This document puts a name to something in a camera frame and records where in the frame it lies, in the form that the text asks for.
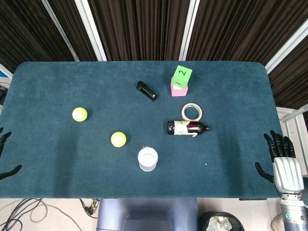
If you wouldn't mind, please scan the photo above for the black device with cables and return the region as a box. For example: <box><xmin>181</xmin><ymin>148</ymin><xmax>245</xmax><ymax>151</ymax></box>
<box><xmin>0</xmin><ymin>81</ymin><xmax>9</xmax><ymax>105</ymax></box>

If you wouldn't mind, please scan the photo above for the thin grey frame post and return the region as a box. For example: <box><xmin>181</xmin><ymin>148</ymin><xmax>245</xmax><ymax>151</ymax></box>
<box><xmin>41</xmin><ymin>0</ymin><xmax>80</xmax><ymax>62</ymax></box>

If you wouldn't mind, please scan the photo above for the clear plastic cup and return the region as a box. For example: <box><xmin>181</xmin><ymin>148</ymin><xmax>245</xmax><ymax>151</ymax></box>
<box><xmin>137</xmin><ymin>145</ymin><xmax>159</xmax><ymax>172</ymax></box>

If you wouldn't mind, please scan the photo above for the black trash bin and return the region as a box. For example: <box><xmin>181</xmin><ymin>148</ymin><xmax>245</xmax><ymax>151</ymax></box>
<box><xmin>199</xmin><ymin>211</ymin><xmax>245</xmax><ymax>231</ymax></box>

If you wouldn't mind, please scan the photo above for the black plug with cable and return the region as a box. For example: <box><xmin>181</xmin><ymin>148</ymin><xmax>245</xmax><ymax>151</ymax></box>
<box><xmin>78</xmin><ymin>198</ymin><xmax>100</xmax><ymax>219</ymax></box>

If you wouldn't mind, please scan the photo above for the beige round floor object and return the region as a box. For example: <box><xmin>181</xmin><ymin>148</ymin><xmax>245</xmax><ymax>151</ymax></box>
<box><xmin>270</xmin><ymin>215</ymin><xmax>285</xmax><ymax>231</ymax></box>

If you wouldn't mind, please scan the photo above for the green numbered foam cube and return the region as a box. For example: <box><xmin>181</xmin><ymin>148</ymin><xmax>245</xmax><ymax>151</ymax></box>
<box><xmin>172</xmin><ymin>64</ymin><xmax>194</xmax><ymax>88</ymax></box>

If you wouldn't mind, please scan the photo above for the beige tape roll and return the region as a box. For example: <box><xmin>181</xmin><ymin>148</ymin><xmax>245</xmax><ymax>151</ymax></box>
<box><xmin>180</xmin><ymin>103</ymin><xmax>203</xmax><ymax>121</ymax></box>

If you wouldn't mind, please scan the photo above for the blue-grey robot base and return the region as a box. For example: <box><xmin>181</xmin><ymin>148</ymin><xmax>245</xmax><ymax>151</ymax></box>
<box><xmin>96</xmin><ymin>198</ymin><xmax>200</xmax><ymax>231</ymax></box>

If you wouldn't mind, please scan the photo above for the blue table cloth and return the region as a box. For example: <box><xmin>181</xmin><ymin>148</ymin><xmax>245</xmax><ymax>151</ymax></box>
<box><xmin>0</xmin><ymin>61</ymin><xmax>285</xmax><ymax>200</ymax></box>

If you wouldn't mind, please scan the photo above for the dark brown curtain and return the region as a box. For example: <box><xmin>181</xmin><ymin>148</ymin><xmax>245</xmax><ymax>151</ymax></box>
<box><xmin>0</xmin><ymin>0</ymin><xmax>308</xmax><ymax>108</ymax></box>

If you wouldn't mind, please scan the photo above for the wide white frame post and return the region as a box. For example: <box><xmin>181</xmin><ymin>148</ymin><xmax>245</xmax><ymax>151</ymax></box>
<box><xmin>74</xmin><ymin>0</ymin><xmax>108</xmax><ymax>62</ymax></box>

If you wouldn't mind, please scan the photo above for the pink foam cube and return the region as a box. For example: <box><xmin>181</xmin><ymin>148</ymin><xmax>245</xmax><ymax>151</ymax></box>
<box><xmin>170</xmin><ymin>77</ymin><xmax>189</xmax><ymax>98</ymax></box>

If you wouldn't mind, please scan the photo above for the yellow tennis ball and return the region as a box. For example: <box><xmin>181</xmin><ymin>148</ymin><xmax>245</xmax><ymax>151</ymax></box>
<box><xmin>72</xmin><ymin>107</ymin><xmax>88</xmax><ymax>123</ymax></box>
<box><xmin>110</xmin><ymin>131</ymin><xmax>127</xmax><ymax>148</ymax></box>

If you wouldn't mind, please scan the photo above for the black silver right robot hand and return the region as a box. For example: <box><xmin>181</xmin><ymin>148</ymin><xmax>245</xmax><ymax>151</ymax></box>
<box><xmin>255</xmin><ymin>130</ymin><xmax>305</xmax><ymax>194</ymax></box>

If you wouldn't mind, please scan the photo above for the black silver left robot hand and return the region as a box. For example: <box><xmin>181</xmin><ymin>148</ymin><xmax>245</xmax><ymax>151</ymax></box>
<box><xmin>0</xmin><ymin>127</ymin><xmax>23</xmax><ymax>180</ymax></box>

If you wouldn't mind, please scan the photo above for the grey floor cable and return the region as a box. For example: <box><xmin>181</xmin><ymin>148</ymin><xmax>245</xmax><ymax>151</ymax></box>
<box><xmin>0</xmin><ymin>198</ymin><xmax>83</xmax><ymax>231</ymax></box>

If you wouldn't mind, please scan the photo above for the black stapler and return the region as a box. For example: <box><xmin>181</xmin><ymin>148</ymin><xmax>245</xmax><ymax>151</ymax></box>
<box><xmin>136</xmin><ymin>80</ymin><xmax>158</xmax><ymax>103</ymax></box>

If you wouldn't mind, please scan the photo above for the blue white board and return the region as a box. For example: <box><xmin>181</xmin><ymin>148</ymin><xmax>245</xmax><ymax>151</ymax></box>
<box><xmin>0</xmin><ymin>63</ymin><xmax>13</xmax><ymax>84</ymax></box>

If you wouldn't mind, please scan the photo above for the brown labelled plastic bottle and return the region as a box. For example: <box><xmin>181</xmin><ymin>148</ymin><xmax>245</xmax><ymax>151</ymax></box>
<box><xmin>167</xmin><ymin>120</ymin><xmax>212</xmax><ymax>138</ymax></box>

